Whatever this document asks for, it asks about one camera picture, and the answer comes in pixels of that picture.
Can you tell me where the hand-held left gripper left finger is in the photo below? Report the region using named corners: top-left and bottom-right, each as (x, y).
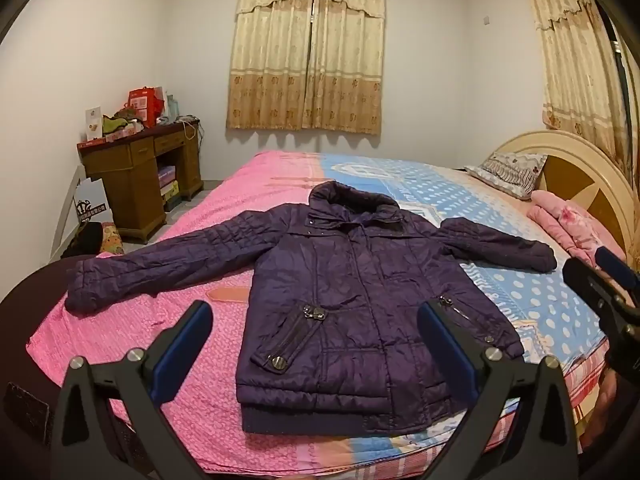
top-left (50, 300), bottom-right (215, 480)

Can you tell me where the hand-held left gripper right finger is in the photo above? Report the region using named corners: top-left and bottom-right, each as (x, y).
top-left (417, 301), bottom-right (593, 480)

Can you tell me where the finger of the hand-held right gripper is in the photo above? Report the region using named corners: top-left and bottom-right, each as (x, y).
top-left (562, 259), bottom-right (632, 341)
top-left (595, 246), bottom-right (640, 306)

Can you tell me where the purple quilted jacket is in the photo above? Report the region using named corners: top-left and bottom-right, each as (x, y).
top-left (65, 181), bottom-right (558, 436)

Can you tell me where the pink folded quilt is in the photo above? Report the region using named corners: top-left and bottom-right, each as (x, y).
top-left (527, 190), bottom-right (626, 268)

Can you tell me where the beige wooden headboard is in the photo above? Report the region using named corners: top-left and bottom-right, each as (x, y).
top-left (492, 130), bottom-right (636, 261)

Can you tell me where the bed with pink blue sheet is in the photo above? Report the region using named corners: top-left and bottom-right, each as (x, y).
top-left (27, 150), bottom-right (626, 480)

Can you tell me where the floral cushion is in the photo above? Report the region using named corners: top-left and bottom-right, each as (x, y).
top-left (99, 223), bottom-right (126, 256)

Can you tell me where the striped floral pillow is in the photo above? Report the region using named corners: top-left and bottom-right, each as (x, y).
top-left (465, 151), bottom-right (548, 201)

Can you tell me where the black bag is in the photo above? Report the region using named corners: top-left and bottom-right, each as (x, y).
top-left (61, 221), bottom-right (104, 259)

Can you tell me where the dark round furniture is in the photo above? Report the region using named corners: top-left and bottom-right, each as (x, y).
top-left (0, 255), bottom-right (96, 471)

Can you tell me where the brown wooden desk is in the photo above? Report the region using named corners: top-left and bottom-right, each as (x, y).
top-left (76, 119), bottom-right (203, 245)

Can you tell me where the white paper bag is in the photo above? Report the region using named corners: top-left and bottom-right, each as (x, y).
top-left (74, 177), bottom-right (119, 241)

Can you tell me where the beige patterned curtain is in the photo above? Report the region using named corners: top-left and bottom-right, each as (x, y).
top-left (522, 0), bottom-right (633, 176)
top-left (226, 0), bottom-right (387, 137)

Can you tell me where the flat red box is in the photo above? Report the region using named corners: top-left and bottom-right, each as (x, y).
top-left (77, 127), bottom-right (147, 149)

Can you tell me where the green cloth bundle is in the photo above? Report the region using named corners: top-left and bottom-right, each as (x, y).
top-left (102, 112), bottom-right (142, 136)

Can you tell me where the white card box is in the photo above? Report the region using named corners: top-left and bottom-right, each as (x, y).
top-left (85, 106), bottom-right (105, 141)

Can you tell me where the red gift bag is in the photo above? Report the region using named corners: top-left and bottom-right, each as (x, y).
top-left (128, 87), bottom-right (157, 129)

